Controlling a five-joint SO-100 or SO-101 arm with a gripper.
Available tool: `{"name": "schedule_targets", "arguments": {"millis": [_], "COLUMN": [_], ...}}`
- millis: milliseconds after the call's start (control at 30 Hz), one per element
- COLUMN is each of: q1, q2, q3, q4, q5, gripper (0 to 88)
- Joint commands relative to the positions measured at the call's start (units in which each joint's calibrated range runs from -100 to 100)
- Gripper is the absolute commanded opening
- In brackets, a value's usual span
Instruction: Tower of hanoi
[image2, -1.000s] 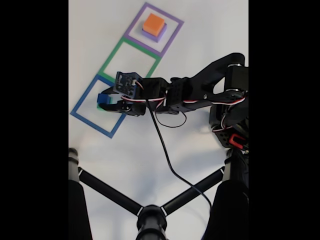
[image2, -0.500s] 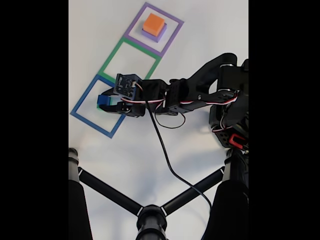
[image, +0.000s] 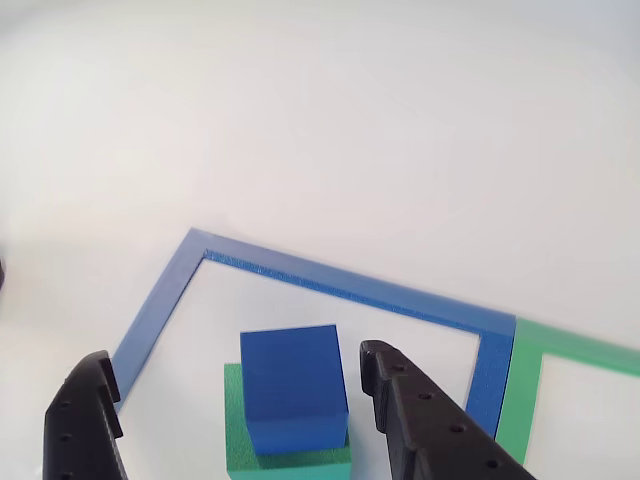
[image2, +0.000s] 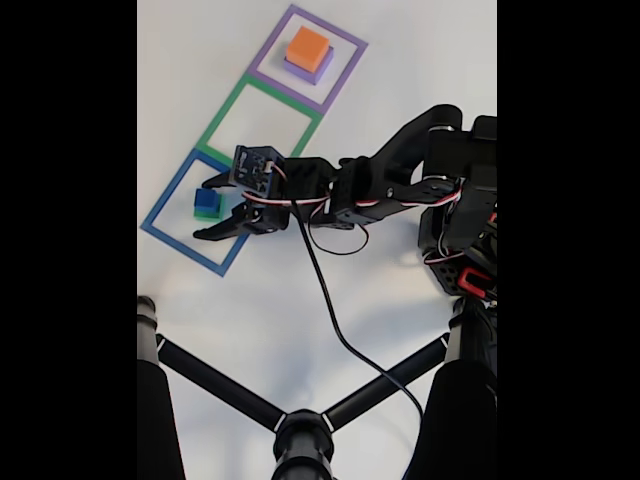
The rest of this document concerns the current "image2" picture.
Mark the red clamp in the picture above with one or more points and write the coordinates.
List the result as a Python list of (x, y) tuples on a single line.
[(470, 282)]

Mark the green square frame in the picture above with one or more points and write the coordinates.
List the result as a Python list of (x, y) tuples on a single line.
[(223, 113)]

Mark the black tripod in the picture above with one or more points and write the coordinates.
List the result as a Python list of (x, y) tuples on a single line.
[(302, 440)]

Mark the green block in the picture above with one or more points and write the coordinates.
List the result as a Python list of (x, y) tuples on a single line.
[(210, 214)]

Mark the camera board with blue mount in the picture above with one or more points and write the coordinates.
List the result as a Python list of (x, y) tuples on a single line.
[(255, 167)]

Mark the orange block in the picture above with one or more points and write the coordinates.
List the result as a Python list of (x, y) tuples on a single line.
[(307, 45)]

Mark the blue square frame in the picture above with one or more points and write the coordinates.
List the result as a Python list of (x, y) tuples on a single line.
[(171, 190)]

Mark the small blue block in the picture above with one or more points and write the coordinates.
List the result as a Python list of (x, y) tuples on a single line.
[(206, 197)]

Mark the large purple block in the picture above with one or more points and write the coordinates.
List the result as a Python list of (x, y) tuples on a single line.
[(322, 67)]

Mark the purple square frame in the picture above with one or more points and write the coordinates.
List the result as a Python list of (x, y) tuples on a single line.
[(272, 41)]

